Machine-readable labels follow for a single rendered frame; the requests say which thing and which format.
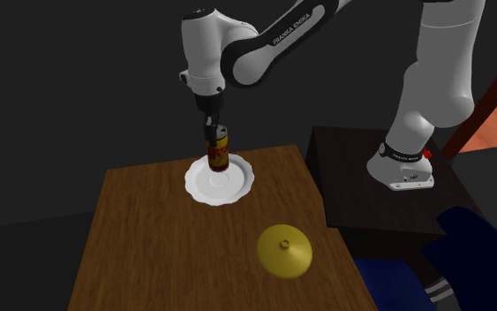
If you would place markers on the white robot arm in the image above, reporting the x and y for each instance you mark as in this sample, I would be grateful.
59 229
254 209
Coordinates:
437 77

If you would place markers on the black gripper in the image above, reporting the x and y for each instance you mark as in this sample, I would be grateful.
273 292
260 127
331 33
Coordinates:
208 103

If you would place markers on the yellow cone-shaped lid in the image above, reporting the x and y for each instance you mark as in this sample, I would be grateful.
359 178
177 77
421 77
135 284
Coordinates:
284 258

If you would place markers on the dark blue chair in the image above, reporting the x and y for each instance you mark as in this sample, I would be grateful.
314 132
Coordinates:
472 267

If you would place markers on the dark robot stand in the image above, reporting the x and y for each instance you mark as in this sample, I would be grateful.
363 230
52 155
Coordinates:
373 206

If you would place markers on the red and yellow can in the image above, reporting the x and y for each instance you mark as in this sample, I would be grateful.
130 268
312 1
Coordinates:
219 155

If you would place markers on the brown wooden table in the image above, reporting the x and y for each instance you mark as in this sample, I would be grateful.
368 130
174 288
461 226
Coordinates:
166 250

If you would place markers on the dark red wooden beam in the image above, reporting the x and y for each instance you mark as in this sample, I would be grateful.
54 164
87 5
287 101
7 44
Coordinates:
484 107

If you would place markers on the white scalloped plate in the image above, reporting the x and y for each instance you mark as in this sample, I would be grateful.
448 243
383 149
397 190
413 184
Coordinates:
235 181

